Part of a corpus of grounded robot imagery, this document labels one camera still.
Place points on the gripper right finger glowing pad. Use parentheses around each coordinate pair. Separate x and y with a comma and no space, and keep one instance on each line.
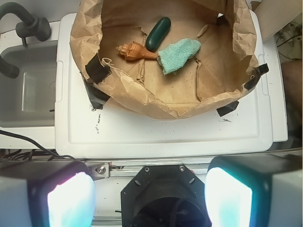
(255,191)

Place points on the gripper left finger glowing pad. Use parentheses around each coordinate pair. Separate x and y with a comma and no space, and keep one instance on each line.
(46,194)

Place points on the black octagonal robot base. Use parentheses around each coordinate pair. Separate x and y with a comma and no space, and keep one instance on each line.
(164,196)

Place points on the orange conch shell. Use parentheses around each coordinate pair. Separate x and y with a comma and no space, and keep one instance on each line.
(134,51)

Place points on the grey sink basin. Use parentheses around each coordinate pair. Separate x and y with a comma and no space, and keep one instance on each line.
(28,100)

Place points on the crumpled brown paper bag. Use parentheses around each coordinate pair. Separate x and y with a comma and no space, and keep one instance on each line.
(225,69)

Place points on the teal knitted cloth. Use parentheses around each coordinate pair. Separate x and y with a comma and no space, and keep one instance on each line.
(175,56)

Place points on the dark grey faucet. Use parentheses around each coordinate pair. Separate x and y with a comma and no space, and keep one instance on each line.
(30,26)

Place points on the dark green oval object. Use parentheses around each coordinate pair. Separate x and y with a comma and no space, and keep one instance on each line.
(157,34)

